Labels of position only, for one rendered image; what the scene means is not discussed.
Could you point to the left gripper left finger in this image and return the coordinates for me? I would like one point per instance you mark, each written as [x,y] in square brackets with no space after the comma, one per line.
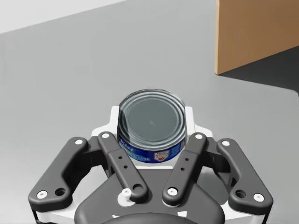
[121,163]

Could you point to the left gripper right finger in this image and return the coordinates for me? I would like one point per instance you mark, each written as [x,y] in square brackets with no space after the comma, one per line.
[187,163]

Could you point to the blue can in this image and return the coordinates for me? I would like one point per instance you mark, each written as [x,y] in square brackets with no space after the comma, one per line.
[151,130]

